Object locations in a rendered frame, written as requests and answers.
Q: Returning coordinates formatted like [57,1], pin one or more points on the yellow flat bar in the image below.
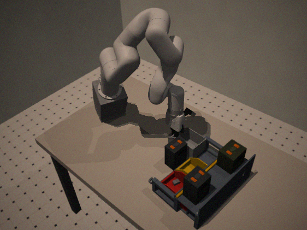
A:
[180,193]

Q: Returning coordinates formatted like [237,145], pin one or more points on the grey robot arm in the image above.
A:
[125,58]

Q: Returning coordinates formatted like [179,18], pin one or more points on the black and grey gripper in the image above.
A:
[176,123]

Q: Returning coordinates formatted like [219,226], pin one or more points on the red open bin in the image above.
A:
[168,183]

